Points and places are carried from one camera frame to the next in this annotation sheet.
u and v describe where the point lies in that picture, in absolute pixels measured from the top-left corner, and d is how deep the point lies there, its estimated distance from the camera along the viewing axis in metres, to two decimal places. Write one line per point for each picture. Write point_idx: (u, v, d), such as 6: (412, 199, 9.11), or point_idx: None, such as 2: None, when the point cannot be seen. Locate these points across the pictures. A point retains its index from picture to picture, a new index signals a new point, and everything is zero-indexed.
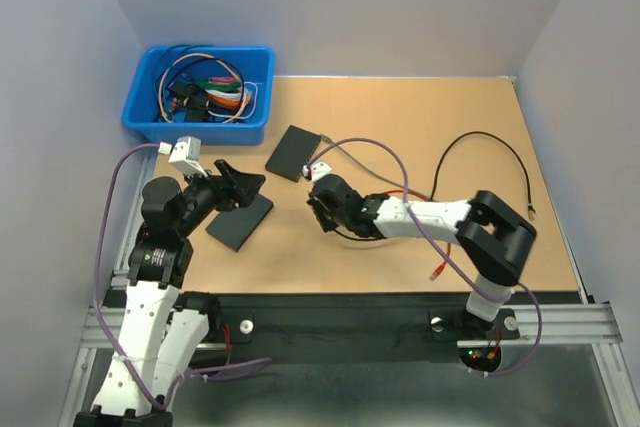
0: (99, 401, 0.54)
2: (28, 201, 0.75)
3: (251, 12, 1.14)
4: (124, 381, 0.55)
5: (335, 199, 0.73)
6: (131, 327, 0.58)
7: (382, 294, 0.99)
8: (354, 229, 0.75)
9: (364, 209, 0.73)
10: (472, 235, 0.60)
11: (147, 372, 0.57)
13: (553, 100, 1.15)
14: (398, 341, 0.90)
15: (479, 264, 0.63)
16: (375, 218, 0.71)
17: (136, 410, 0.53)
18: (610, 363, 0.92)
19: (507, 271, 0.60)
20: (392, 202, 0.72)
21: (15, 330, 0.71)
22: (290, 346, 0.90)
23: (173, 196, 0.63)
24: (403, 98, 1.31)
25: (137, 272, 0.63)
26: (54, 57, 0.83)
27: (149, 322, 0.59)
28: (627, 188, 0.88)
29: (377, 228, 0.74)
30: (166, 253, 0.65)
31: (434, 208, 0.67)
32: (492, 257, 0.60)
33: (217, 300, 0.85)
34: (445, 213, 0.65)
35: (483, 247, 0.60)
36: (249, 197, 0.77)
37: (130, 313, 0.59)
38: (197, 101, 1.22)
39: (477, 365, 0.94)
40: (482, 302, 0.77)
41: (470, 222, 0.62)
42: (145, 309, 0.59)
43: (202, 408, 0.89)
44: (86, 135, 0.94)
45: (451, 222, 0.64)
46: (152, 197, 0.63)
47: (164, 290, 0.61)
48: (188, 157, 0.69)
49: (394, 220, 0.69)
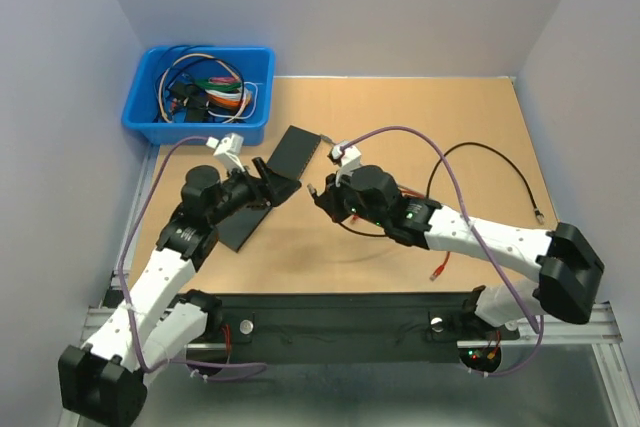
0: (93, 341, 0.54)
2: (27, 201, 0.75)
3: (251, 12, 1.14)
4: (122, 329, 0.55)
5: (382, 200, 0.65)
6: (146, 285, 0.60)
7: (383, 294, 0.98)
8: (394, 235, 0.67)
9: (408, 215, 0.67)
10: (557, 276, 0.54)
11: (143, 330, 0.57)
13: (553, 100, 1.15)
14: (398, 341, 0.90)
15: (548, 300, 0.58)
16: (427, 229, 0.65)
17: (122, 359, 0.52)
18: (610, 363, 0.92)
19: (579, 314, 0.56)
20: (448, 213, 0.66)
21: (15, 329, 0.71)
22: (290, 346, 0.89)
23: (212, 183, 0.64)
24: (403, 98, 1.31)
25: (165, 240, 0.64)
26: (54, 59, 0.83)
27: (162, 285, 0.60)
28: (627, 188, 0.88)
29: (424, 238, 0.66)
30: (194, 234, 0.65)
31: (506, 233, 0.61)
32: (570, 299, 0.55)
33: (217, 303, 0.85)
34: (520, 242, 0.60)
35: (565, 289, 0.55)
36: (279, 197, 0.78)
37: (148, 273, 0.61)
38: (198, 101, 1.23)
39: (478, 365, 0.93)
40: (500, 312, 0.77)
41: (556, 261, 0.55)
42: (162, 273, 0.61)
43: (202, 408, 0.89)
44: (86, 135, 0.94)
45: (529, 255, 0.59)
46: (193, 181, 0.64)
47: (186, 261, 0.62)
48: (228, 152, 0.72)
49: (452, 238, 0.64)
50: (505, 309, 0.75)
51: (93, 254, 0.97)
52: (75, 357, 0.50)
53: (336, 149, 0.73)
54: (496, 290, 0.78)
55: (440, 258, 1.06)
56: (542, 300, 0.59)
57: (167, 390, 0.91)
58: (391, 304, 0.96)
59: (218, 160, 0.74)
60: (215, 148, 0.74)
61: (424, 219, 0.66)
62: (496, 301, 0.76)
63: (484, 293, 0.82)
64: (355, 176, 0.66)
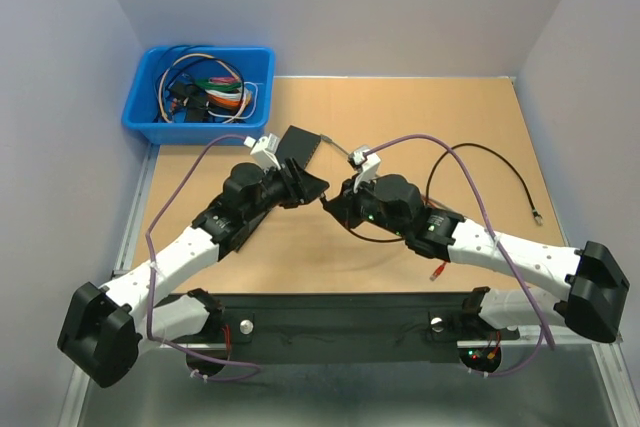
0: (110, 286, 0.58)
2: (27, 201, 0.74)
3: (251, 12, 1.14)
4: (139, 283, 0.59)
5: (405, 211, 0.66)
6: (173, 252, 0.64)
7: (382, 297, 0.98)
8: (414, 246, 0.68)
9: (430, 227, 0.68)
10: (587, 297, 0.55)
11: (158, 292, 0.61)
13: (553, 100, 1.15)
14: (398, 342, 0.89)
15: (575, 318, 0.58)
16: (450, 243, 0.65)
17: (130, 309, 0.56)
18: (610, 363, 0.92)
19: (606, 332, 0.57)
20: (471, 227, 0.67)
21: (15, 330, 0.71)
22: (290, 346, 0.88)
23: (255, 182, 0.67)
24: (403, 98, 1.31)
25: (202, 221, 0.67)
26: (52, 58, 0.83)
27: (186, 257, 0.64)
28: (627, 187, 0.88)
29: (445, 251, 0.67)
30: (227, 224, 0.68)
31: (533, 251, 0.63)
32: (599, 319, 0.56)
33: (220, 311, 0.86)
34: (548, 259, 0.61)
35: (595, 310, 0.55)
36: (310, 197, 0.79)
37: (177, 242, 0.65)
38: (198, 101, 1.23)
39: (477, 365, 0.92)
40: (506, 318, 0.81)
41: (585, 281, 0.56)
42: (190, 246, 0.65)
43: (202, 408, 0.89)
44: (85, 135, 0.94)
45: (557, 274, 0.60)
46: (237, 176, 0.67)
47: (215, 245, 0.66)
48: (266, 148, 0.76)
49: (476, 252, 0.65)
50: (513, 316, 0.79)
51: (93, 254, 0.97)
52: (89, 295, 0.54)
53: (359, 155, 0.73)
54: (506, 297, 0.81)
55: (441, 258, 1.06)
56: (568, 319, 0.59)
57: (169, 390, 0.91)
58: (390, 304, 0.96)
59: (255, 160, 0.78)
60: (252, 147, 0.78)
61: (445, 232, 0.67)
62: (506, 307, 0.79)
63: (489, 295, 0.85)
64: (378, 187, 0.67)
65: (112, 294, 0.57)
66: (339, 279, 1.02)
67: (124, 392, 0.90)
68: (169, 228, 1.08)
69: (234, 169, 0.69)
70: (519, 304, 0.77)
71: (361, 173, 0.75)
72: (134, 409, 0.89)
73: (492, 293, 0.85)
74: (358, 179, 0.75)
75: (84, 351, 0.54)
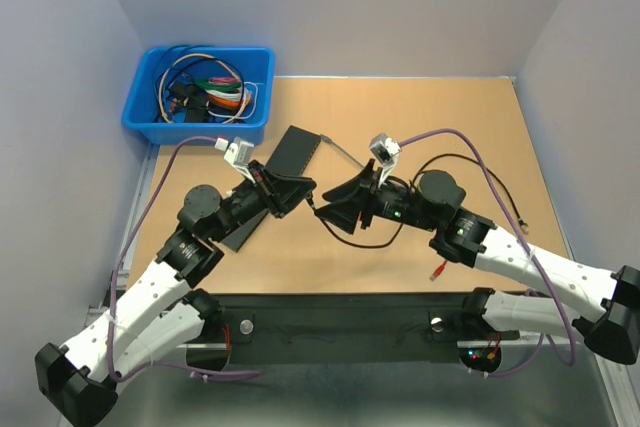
0: (69, 345, 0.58)
2: (27, 201, 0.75)
3: (251, 11, 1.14)
4: (98, 339, 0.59)
5: (444, 214, 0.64)
6: (135, 296, 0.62)
7: (382, 296, 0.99)
8: (440, 247, 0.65)
9: (458, 231, 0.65)
10: (622, 323, 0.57)
11: (122, 342, 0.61)
13: (553, 100, 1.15)
14: (398, 341, 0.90)
15: (597, 339, 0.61)
16: (481, 251, 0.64)
17: (89, 371, 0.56)
18: (610, 363, 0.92)
19: (627, 356, 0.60)
20: (502, 236, 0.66)
21: (15, 329, 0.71)
22: (290, 346, 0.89)
23: (210, 212, 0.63)
24: (403, 98, 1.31)
25: (166, 253, 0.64)
26: (52, 58, 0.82)
27: (149, 300, 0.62)
28: (627, 188, 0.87)
29: (469, 257, 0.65)
30: (194, 253, 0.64)
31: (570, 271, 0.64)
32: (627, 344, 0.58)
33: (219, 311, 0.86)
34: (584, 281, 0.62)
35: (629, 336, 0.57)
36: (288, 206, 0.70)
37: (141, 283, 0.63)
38: (198, 101, 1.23)
39: (478, 365, 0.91)
40: (509, 322, 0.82)
41: (621, 309, 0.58)
42: (153, 288, 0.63)
43: (202, 408, 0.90)
44: (85, 135, 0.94)
45: (593, 297, 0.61)
46: (191, 206, 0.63)
47: (179, 281, 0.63)
48: (235, 163, 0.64)
49: (508, 263, 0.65)
50: (519, 322, 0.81)
51: (94, 254, 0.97)
52: (49, 358, 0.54)
53: (392, 147, 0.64)
54: (515, 303, 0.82)
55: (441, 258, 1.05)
56: (589, 338, 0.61)
57: (167, 391, 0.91)
58: (389, 303, 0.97)
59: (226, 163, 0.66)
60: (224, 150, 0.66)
61: (473, 237, 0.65)
62: (514, 314, 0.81)
63: (495, 298, 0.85)
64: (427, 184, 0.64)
65: (71, 355, 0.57)
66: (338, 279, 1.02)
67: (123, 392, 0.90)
68: (169, 228, 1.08)
69: (188, 197, 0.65)
70: (530, 312, 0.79)
71: (389, 166, 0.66)
72: (134, 409, 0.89)
73: (498, 296, 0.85)
74: (384, 174, 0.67)
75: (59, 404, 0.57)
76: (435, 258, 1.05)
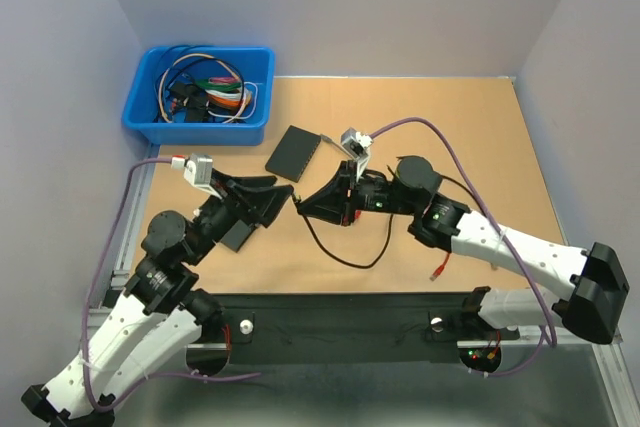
0: (50, 386, 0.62)
2: (28, 201, 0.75)
3: (251, 12, 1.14)
4: (75, 381, 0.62)
5: (421, 198, 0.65)
6: (105, 334, 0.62)
7: (381, 295, 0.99)
8: (418, 233, 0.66)
9: (434, 216, 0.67)
10: (591, 298, 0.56)
11: (102, 377, 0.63)
13: (552, 100, 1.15)
14: (398, 342, 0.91)
15: (574, 317, 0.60)
16: (455, 233, 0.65)
17: (69, 412, 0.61)
18: (610, 363, 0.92)
19: (603, 333, 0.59)
20: (477, 218, 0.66)
21: (15, 330, 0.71)
22: (290, 346, 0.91)
23: (176, 242, 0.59)
24: (404, 99, 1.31)
25: (134, 285, 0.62)
26: (52, 59, 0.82)
27: (120, 336, 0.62)
28: (626, 187, 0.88)
29: (447, 243, 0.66)
30: (165, 280, 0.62)
31: (540, 249, 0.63)
32: (600, 320, 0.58)
33: (220, 311, 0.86)
34: (554, 258, 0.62)
35: (597, 310, 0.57)
36: (267, 218, 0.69)
37: (112, 317, 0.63)
38: (198, 101, 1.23)
39: (478, 365, 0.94)
40: (504, 316, 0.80)
41: (590, 282, 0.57)
42: (122, 323, 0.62)
43: (203, 407, 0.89)
44: (85, 135, 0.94)
45: (563, 274, 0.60)
46: (155, 236, 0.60)
47: (147, 316, 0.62)
48: (196, 182, 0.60)
49: (480, 244, 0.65)
50: (511, 315, 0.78)
51: (94, 254, 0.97)
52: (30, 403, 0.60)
53: (366, 141, 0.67)
54: (506, 295, 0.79)
55: (441, 258, 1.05)
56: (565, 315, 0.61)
57: (167, 391, 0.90)
58: (386, 303, 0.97)
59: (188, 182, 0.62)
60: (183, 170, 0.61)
61: (449, 221, 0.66)
62: (505, 306, 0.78)
63: (489, 294, 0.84)
64: (402, 167, 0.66)
65: (52, 397, 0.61)
66: (339, 278, 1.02)
67: None
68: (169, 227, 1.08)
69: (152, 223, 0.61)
70: (519, 302, 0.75)
71: (364, 160, 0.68)
72: (134, 409, 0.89)
73: (493, 292, 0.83)
74: (359, 168, 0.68)
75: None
76: (436, 259, 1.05)
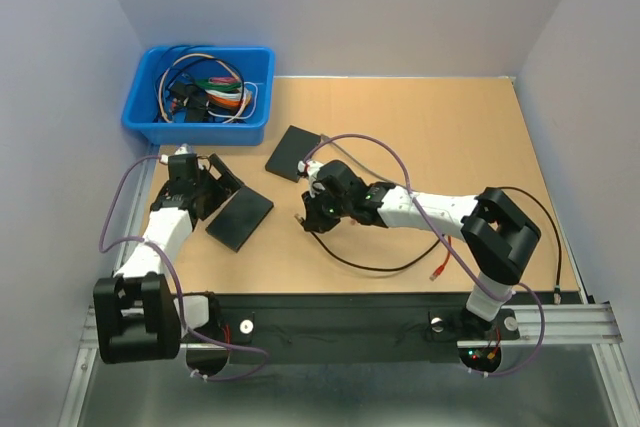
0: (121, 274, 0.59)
2: (27, 201, 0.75)
3: (252, 12, 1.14)
4: (146, 257, 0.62)
5: (338, 187, 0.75)
6: (153, 229, 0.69)
7: (381, 294, 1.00)
8: (356, 214, 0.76)
9: (367, 196, 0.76)
10: (479, 231, 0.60)
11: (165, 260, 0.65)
13: (552, 100, 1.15)
14: (398, 341, 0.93)
15: (480, 259, 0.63)
16: (380, 206, 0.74)
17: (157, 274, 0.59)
18: (610, 362, 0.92)
19: (509, 271, 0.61)
20: (399, 191, 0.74)
21: (14, 331, 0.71)
22: (290, 346, 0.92)
23: (192, 156, 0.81)
24: (404, 99, 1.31)
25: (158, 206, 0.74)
26: (51, 58, 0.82)
27: (169, 226, 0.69)
28: (625, 187, 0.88)
29: (380, 217, 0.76)
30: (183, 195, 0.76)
31: (441, 201, 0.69)
32: (497, 254, 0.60)
33: (217, 300, 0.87)
34: (452, 207, 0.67)
35: (488, 243, 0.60)
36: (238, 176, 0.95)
37: (154, 222, 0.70)
38: (197, 101, 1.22)
39: (478, 365, 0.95)
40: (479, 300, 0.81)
41: (475, 218, 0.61)
42: (166, 220, 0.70)
43: (203, 407, 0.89)
44: (86, 134, 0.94)
45: (457, 217, 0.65)
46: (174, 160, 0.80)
47: (184, 211, 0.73)
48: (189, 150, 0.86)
49: (400, 211, 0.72)
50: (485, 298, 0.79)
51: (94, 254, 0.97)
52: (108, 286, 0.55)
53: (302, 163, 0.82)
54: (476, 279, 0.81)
55: (440, 258, 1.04)
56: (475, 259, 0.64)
57: (167, 390, 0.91)
58: (383, 304, 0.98)
59: None
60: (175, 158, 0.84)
61: (379, 197, 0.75)
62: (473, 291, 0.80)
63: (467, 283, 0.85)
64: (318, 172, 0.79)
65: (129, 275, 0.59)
66: (339, 279, 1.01)
67: (124, 392, 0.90)
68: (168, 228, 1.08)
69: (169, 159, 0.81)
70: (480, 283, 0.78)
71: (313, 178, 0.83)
72: (134, 408, 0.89)
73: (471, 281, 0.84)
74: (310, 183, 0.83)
75: (129, 346, 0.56)
76: (435, 258, 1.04)
